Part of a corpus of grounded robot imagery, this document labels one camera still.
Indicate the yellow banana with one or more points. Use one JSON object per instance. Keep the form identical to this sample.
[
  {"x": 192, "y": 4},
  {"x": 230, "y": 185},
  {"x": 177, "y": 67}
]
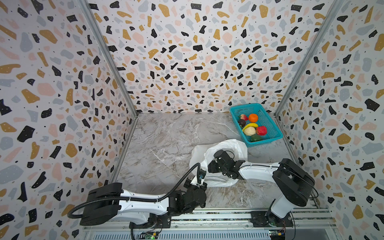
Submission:
[{"x": 253, "y": 125}]

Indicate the teal plastic mesh basket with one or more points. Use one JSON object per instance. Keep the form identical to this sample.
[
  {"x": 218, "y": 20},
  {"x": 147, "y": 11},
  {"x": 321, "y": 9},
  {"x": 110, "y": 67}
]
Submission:
[{"x": 273, "y": 134}]

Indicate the green fruit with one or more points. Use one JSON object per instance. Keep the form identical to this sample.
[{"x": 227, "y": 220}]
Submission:
[{"x": 255, "y": 138}]

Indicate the right aluminium corner post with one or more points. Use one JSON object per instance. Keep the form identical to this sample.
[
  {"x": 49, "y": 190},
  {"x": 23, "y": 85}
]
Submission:
[{"x": 334, "y": 9}]

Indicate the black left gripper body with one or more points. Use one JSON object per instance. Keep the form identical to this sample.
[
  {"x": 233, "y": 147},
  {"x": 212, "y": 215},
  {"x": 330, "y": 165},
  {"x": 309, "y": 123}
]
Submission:
[{"x": 197, "y": 186}]

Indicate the dark purple mangosteen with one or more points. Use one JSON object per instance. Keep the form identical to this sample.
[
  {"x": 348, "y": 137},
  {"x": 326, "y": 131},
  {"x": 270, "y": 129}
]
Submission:
[{"x": 242, "y": 123}]

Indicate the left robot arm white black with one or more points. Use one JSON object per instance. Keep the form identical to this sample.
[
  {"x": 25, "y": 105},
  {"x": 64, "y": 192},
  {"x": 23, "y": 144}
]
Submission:
[{"x": 112, "y": 202}]

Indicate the white plastic bag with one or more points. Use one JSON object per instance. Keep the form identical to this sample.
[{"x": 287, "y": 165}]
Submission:
[{"x": 204, "y": 154}]

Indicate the aluminium corner post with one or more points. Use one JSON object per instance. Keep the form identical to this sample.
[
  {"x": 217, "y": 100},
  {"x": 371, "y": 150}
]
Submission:
[
  {"x": 334, "y": 9},
  {"x": 84, "y": 6}
]

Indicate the left aluminium corner post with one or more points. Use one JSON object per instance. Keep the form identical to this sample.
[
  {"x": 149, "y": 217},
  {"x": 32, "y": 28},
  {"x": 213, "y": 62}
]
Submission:
[{"x": 84, "y": 6}]

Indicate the red apple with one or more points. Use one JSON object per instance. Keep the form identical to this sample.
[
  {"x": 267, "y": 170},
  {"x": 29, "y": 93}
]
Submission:
[{"x": 261, "y": 131}]

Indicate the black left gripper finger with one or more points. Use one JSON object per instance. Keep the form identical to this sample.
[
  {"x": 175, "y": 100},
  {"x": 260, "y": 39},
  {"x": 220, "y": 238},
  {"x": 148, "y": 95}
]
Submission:
[
  {"x": 188, "y": 183},
  {"x": 203, "y": 186}
]

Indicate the orange fruit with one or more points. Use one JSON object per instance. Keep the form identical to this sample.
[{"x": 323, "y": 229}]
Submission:
[{"x": 253, "y": 118}]

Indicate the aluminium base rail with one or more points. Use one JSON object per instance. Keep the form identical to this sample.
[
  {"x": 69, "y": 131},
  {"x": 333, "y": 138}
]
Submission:
[{"x": 221, "y": 224}]

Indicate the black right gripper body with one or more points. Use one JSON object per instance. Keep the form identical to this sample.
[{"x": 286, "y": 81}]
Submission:
[{"x": 217, "y": 159}]

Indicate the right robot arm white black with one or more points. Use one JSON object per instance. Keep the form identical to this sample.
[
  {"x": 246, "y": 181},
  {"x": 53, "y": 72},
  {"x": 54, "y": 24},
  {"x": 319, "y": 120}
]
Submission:
[{"x": 294, "y": 183}]

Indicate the red strawberry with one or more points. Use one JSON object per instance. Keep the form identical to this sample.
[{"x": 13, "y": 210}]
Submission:
[{"x": 244, "y": 117}]

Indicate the cream pear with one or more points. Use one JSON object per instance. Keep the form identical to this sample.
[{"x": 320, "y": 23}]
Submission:
[{"x": 249, "y": 131}]

